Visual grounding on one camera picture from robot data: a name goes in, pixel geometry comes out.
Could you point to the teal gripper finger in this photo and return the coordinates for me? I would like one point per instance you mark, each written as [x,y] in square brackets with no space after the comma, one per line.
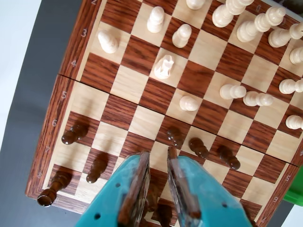
[113,196]
[203,201]

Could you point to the dark brown wooden rook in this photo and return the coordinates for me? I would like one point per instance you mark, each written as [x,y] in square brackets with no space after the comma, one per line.
[55,184]

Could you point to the dark brown wooden pawn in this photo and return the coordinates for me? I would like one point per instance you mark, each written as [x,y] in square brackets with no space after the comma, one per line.
[228,157]
[198,147]
[174,136]
[97,168]
[75,133]

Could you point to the white wooden pawn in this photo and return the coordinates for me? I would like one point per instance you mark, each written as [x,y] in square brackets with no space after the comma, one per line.
[107,42]
[155,21]
[181,36]
[294,122]
[255,98]
[230,91]
[188,103]
[288,86]

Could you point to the white wooden bishop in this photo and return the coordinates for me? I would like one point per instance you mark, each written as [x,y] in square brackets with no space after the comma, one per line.
[278,39]
[195,3]

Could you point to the green plastic container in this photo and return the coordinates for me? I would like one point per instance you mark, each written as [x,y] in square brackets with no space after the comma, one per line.
[296,189]

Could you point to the wooden folding chessboard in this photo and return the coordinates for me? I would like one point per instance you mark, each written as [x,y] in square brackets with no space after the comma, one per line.
[127,79]

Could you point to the dark brown wooden king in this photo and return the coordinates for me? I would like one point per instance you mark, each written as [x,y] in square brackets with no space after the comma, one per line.
[164,214]

